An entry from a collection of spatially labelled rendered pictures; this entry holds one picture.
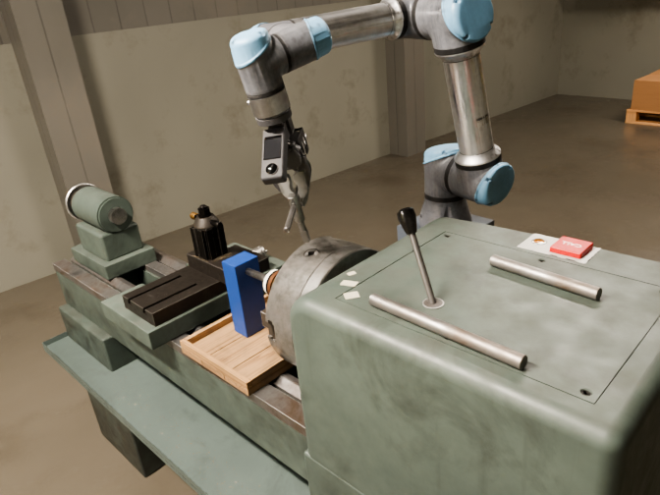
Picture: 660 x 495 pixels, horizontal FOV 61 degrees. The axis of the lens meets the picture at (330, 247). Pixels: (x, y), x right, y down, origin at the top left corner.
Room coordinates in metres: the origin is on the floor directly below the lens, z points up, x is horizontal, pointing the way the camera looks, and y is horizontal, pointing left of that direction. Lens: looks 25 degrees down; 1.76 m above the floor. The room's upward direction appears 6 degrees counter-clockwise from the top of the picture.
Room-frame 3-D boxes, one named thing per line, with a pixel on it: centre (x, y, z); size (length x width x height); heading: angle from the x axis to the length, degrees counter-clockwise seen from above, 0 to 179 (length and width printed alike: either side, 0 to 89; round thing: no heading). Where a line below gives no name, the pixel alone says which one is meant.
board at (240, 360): (1.33, 0.21, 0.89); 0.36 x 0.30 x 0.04; 134
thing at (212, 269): (1.61, 0.36, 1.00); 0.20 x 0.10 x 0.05; 44
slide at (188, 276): (1.58, 0.42, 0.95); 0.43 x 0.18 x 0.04; 134
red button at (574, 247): (0.96, -0.46, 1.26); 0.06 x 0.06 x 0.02; 44
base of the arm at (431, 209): (1.50, -0.34, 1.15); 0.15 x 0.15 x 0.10
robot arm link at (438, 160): (1.49, -0.35, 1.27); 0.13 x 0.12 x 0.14; 30
